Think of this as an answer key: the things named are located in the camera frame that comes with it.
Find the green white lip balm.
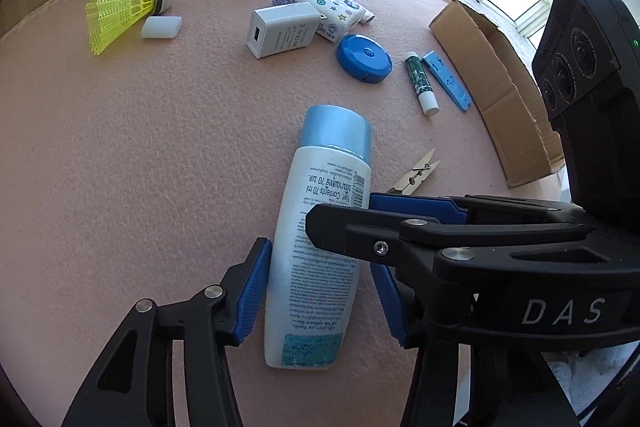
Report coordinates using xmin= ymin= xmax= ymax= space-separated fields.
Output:
xmin=404 ymin=51 xmax=439 ymax=117

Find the white patterned tissue pack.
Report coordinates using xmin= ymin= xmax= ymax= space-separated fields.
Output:
xmin=272 ymin=0 xmax=374 ymax=43

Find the blue plastic phone stand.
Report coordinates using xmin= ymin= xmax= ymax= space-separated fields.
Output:
xmin=423 ymin=51 xmax=472 ymax=113

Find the yellow plastic shuttlecock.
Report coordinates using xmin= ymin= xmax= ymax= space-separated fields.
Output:
xmin=85 ymin=0 xmax=174 ymax=56

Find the white usb wall charger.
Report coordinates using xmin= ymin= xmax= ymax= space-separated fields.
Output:
xmin=246 ymin=2 xmax=321 ymax=58

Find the blue round tape measure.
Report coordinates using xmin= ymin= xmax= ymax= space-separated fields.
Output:
xmin=336 ymin=35 xmax=393 ymax=83

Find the small white plastic cap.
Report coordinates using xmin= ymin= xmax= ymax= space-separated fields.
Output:
xmin=141 ymin=15 xmax=182 ymax=39

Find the wooden clothespin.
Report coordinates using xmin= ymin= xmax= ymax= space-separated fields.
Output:
xmin=386 ymin=148 xmax=439 ymax=196

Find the open cardboard box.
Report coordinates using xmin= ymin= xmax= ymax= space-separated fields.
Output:
xmin=430 ymin=0 xmax=564 ymax=187

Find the white blue-capped lotion bottle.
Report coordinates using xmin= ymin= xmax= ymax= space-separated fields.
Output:
xmin=264 ymin=105 xmax=371 ymax=369

